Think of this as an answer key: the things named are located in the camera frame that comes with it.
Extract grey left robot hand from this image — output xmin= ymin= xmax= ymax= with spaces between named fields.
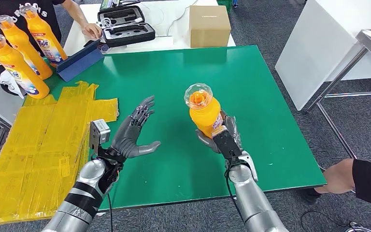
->
xmin=110 ymin=95 xmax=162 ymax=160

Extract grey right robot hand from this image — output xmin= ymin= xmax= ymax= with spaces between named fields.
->
xmin=195 ymin=110 xmax=243 ymax=155

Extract orange detergent bottle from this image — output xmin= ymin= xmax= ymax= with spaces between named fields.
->
xmin=0 ymin=14 xmax=54 ymax=81
xmin=18 ymin=5 xmax=69 ymax=68
xmin=183 ymin=83 xmax=225 ymax=139
xmin=0 ymin=33 xmax=51 ymax=100

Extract blue tablet case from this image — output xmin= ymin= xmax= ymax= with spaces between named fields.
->
xmin=56 ymin=39 xmax=105 ymax=83

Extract cardboard box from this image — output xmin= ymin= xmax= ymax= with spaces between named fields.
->
xmin=189 ymin=5 xmax=232 ymax=49

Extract yellow plastic sheet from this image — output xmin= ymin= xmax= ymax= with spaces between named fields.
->
xmin=0 ymin=80 xmax=119 ymax=226

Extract black foam-lined case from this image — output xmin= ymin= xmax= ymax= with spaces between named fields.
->
xmin=97 ymin=5 xmax=157 ymax=49

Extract white panel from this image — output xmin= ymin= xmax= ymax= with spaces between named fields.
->
xmin=275 ymin=0 xmax=371 ymax=112

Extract green plastic crate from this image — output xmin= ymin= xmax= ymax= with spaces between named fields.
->
xmin=216 ymin=0 xmax=234 ymax=15

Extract white table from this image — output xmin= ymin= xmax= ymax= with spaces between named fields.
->
xmin=63 ymin=0 xmax=237 ymax=58

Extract green printed package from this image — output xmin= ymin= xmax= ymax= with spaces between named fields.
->
xmin=99 ymin=0 xmax=141 ymax=11

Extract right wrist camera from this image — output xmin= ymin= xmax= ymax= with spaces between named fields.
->
xmin=211 ymin=125 xmax=244 ymax=160

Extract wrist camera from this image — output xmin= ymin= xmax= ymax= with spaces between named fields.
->
xmin=211 ymin=125 xmax=244 ymax=160
xmin=88 ymin=118 xmax=112 ymax=155

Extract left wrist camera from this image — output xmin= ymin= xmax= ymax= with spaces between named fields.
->
xmin=88 ymin=118 xmax=112 ymax=155

